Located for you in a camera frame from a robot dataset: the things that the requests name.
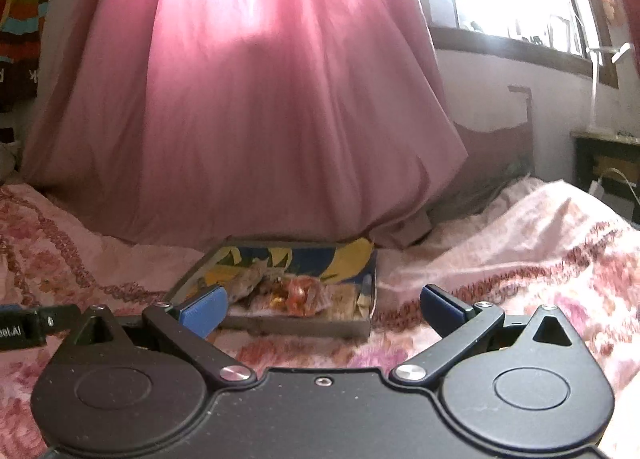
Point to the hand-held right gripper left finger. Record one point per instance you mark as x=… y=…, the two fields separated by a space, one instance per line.
x=205 y=311

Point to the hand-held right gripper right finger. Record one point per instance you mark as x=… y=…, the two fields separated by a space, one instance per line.
x=440 y=310

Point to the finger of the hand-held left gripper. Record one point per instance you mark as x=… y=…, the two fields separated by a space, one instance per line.
x=57 y=320

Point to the grey cardboard tray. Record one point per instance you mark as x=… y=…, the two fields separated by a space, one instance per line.
x=300 y=326

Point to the orange green snack packet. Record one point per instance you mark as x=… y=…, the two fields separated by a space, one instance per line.
x=300 y=296

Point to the clear nut bar packet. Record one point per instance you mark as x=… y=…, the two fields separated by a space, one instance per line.
x=337 y=300

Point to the pink floral blanket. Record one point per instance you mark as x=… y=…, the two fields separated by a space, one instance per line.
x=525 y=249

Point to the yellow blue printed paper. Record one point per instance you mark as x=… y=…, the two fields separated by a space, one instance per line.
x=345 y=259

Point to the grey green cloth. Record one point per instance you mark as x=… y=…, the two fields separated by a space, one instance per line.
x=475 y=199

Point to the grey pillow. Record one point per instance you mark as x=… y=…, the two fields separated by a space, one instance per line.
x=7 y=159

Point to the pink pillow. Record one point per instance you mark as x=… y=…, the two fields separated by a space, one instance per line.
x=250 y=114

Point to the dark green nightstand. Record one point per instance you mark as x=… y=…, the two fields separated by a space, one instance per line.
x=585 y=159

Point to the white desk lamp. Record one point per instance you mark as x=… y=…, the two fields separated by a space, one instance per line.
x=593 y=89

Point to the red hanging decoration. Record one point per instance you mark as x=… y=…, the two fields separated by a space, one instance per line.
x=631 y=11

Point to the colourful wall poster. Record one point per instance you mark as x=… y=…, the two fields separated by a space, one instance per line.
x=25 y=14

